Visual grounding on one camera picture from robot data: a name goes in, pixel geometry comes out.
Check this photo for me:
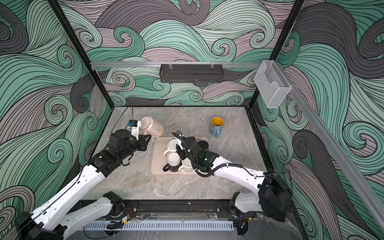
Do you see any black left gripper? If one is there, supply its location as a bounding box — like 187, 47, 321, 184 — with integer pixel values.
118, 133, 151, 163

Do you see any black wall tray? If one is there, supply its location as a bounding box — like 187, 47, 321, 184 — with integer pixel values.
160, 64, 224, 83

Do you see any black mug white base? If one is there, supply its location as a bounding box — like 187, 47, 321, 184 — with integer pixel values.
163, 153, 182, 173

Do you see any cream white mug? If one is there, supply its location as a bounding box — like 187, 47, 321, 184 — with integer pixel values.
178, 158, 195, 174

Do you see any white ribbed mug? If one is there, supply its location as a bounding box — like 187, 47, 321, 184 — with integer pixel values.
164, 139, 178, 158

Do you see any beige silicone drying mat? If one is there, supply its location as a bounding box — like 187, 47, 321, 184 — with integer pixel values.
150, 137, 197, 176

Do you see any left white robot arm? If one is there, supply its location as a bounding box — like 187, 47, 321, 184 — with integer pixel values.
15, 129, 151, 240

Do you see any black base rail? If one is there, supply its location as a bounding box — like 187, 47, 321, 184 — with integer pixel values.
74, 198, 259, 223

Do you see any black corner frame post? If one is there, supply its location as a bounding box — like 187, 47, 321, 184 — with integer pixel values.
249, 1, 304, 109
47, 0, 115, 110

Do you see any clear plastic wall bin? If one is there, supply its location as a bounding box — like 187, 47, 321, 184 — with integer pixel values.
254, 61, 292, 109

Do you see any aluminium wall rail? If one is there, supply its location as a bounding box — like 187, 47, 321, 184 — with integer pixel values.
90, 61, 262, 69
275, 62, 384, 230

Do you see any aluminium wall rail back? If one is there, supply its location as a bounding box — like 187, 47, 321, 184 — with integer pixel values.
90, 61, 262, 69

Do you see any black corner frame post left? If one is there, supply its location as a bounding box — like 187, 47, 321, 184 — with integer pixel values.
47, 0, 115, 110

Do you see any beige pink ribbed mug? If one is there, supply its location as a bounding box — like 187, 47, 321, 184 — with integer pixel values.
140, 116, 164, 138

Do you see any blue butterfly mug yellow inside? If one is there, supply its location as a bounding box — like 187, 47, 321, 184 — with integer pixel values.
210, 117, 224, 138

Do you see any aluminium wall rail right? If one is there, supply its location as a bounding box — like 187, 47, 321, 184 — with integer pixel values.
275, 62, 384, 230

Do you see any black corner frame post right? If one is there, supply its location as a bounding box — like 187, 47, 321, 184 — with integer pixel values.
249, 1, 304, 109

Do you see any white slotted cable duct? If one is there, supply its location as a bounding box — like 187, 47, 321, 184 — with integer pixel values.
83, 220, 235, 232

